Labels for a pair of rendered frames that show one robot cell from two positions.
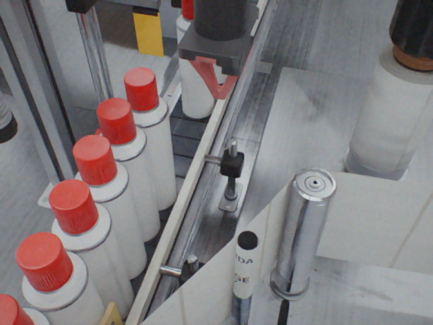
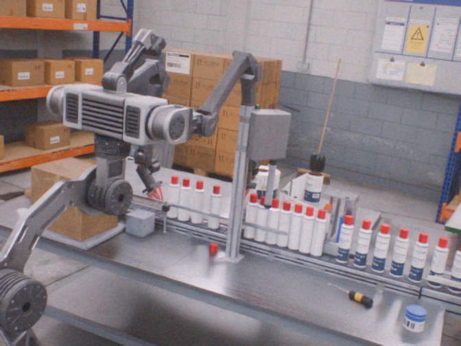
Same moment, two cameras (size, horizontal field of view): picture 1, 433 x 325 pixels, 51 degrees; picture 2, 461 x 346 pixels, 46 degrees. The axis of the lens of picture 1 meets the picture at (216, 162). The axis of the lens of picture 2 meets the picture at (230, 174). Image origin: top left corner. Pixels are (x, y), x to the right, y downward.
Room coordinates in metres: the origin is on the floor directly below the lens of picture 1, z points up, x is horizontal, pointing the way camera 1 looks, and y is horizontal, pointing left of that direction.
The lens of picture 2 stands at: (0.17, 2.39, 1.84)
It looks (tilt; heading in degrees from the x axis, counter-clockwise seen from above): 16 degrees down; 278
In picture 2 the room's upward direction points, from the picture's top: 6 degrees clockwise
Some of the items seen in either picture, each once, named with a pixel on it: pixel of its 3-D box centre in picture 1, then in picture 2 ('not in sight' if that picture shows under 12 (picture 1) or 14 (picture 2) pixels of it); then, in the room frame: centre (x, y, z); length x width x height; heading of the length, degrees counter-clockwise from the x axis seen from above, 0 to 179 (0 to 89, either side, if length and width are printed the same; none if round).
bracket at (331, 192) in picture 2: not in sight; (341, 193); (0.00, 0.08, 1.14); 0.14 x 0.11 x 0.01; 165
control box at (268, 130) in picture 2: not in sight; (264, 134); (0.35, 0.17, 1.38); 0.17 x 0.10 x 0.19; 40
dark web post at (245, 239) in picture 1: (242, 291); not in sight; (0.19, -0.02, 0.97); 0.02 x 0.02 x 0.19
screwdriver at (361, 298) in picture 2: not in sight; (348, 292); (-0.07, 0.40, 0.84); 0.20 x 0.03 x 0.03; 147
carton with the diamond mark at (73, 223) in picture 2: not in sight; (75, 197); (1.16, 0.18, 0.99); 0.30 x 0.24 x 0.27; 160
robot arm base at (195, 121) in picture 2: not in sight; (186, 121); (0.61, 0.47, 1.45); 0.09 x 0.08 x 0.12; 158
